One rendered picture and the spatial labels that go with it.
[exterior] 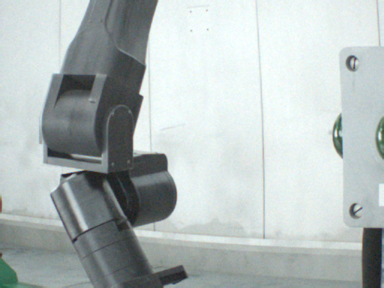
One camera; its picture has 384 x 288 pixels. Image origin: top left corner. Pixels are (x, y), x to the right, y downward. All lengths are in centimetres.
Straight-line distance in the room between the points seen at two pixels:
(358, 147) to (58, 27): 761
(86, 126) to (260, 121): 596
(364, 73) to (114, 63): 39
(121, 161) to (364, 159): 39
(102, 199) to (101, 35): 14
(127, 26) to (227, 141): 609
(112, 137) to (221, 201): 619
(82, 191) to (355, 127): 40
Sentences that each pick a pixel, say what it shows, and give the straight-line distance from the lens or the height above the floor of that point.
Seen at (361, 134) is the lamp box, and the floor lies 129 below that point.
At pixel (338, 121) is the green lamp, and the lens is 48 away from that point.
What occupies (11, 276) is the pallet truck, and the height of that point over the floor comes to 13.
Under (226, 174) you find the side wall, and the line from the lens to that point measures 693.
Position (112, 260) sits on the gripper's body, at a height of 117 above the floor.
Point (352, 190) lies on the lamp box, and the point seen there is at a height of 126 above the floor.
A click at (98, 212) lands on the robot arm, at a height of 121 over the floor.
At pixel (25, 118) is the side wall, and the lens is 834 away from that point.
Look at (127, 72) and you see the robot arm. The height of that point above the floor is 133.
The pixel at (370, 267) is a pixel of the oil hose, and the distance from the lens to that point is 54.
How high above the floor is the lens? 131
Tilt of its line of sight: 3 degrees down
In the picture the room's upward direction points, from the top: 2 degrees counter-clockwise
